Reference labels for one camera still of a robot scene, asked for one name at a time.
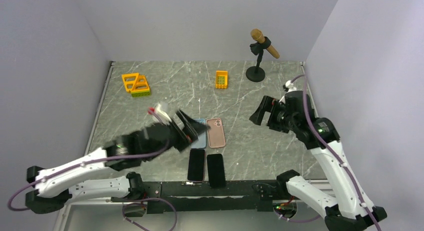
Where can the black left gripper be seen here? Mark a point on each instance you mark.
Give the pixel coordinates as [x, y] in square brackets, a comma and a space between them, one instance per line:
[188, 135]

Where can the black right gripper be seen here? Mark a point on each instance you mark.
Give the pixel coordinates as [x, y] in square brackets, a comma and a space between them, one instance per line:
[267, 105]

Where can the light blue phone case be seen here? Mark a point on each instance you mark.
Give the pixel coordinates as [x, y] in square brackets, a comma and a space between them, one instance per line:
[201, 143]

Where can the pink cased phone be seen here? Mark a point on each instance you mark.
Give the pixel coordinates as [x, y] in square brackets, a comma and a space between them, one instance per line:
[215, 135]

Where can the purple smartphone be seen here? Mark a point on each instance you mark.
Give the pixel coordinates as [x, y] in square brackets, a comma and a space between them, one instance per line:
[196, 165]

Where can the black smartphone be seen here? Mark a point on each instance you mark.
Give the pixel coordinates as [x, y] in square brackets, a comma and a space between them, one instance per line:
[216, 171]

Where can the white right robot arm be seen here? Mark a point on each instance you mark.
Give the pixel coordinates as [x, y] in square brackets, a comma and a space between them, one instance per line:
[349, 208]

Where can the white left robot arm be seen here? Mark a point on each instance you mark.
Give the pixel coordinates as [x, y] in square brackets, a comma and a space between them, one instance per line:
[76, 180]

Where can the black microphone stand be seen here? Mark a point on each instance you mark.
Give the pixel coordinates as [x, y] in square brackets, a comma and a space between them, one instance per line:
[256, 73]

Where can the orange toy window block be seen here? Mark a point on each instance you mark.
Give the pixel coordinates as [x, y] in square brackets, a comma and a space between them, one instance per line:
[221, 79]

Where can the brown wooden microphone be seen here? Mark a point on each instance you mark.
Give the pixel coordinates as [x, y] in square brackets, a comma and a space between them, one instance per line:
[262, 43]

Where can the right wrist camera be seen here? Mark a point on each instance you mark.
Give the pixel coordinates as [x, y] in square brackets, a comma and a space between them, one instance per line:
[289, 86]

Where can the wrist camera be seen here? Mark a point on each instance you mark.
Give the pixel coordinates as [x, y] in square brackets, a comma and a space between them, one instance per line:
[289, 86]
[159, 113]

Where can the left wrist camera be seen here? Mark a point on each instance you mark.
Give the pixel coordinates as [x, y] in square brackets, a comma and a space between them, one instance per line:
[159, 113]

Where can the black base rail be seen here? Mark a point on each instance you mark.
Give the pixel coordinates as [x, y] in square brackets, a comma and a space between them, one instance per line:
[259, 195]

